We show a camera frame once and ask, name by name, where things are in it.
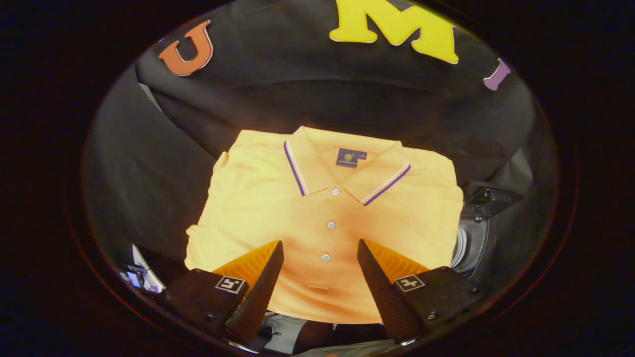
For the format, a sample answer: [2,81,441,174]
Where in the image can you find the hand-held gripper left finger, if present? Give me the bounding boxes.
[164,240,285,343]

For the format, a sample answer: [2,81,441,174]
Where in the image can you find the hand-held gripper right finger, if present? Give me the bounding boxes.
[357,238,484,343]

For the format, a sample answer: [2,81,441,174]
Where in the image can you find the dark washing machine lid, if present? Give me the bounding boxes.
[464,181,525,220]

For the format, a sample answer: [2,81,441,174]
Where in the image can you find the grey washing machine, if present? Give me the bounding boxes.
[450,216,493,278]

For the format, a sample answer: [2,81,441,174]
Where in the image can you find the white and blue papers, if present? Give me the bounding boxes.
[119,243,167,294]

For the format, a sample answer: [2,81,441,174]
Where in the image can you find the yellow polo shirt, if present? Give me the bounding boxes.
[185,126,464,324]

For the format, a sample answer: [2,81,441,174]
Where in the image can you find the black backdrop cloth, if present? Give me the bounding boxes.
[82,0,559,298]

